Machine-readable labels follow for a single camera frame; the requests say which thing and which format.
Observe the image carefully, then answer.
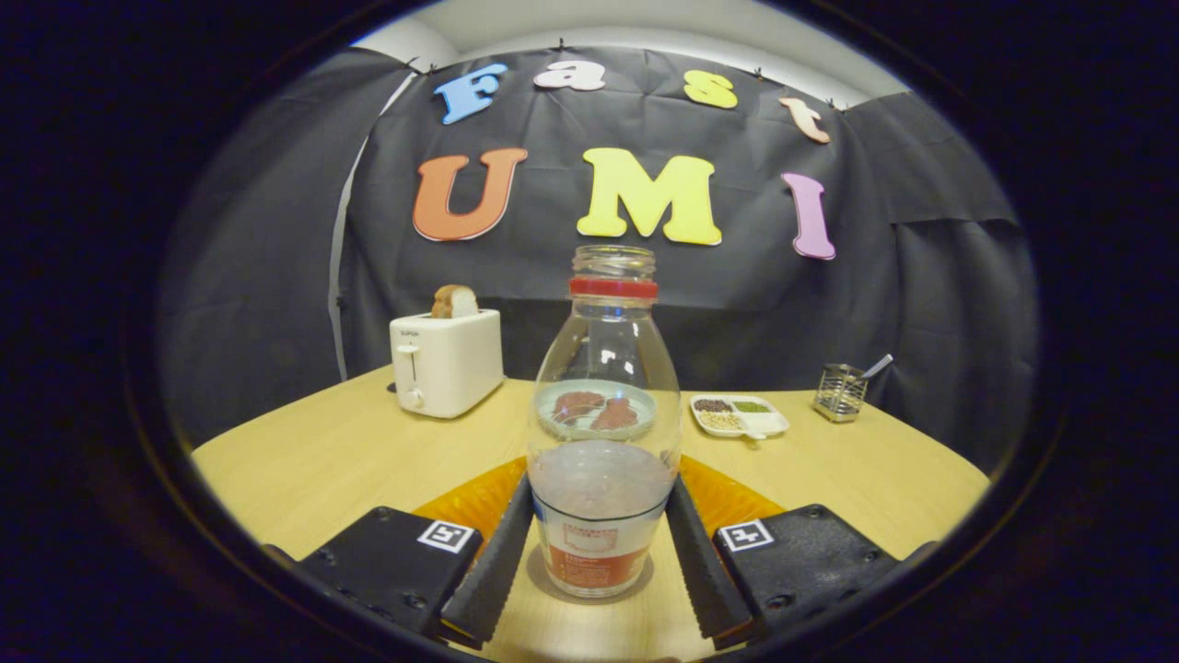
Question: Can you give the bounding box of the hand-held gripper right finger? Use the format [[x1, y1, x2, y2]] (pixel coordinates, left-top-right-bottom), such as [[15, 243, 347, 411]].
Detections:
[[665, 458, 908, 646]]

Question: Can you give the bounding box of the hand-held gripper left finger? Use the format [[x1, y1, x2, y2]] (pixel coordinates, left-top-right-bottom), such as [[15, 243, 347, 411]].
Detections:
[[299, 458, 537, 646]]

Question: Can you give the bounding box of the clear juice bottle red collar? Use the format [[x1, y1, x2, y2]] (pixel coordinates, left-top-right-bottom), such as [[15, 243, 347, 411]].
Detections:
[[527, 245, 683, 599]]

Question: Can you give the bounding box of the white divided dish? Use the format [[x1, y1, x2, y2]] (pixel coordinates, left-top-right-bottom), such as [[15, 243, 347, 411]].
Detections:
[[689, 394, 790, 440]]

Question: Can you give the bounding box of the pale green plate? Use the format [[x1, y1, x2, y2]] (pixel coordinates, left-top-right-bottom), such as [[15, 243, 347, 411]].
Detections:
[[536, 379, 657, 441]]

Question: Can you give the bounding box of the brown meat piece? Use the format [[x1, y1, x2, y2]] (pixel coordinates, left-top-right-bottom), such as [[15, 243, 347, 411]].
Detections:
[[553, 391, 606, 426], [589, 398, 639, 431]]

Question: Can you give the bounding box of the white toaster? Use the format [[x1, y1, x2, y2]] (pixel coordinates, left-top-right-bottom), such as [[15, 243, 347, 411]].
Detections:
[[389, 308, 506, 420]]

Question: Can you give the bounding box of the wooden table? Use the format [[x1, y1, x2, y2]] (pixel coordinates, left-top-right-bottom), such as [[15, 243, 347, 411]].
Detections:
[[189, 364, 991, 662]]

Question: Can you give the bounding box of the bread slice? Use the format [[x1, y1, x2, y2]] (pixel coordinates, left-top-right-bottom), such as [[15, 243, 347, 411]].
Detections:
[[431, 285, 480, 320]]

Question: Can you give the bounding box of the black backdrop cloth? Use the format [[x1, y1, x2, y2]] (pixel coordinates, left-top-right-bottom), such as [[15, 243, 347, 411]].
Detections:
[[157, 46, 1040, 475]]

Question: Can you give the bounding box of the metal wire basket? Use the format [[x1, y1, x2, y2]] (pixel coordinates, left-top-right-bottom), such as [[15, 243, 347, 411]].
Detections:
[[812, 364, 869, 424]]

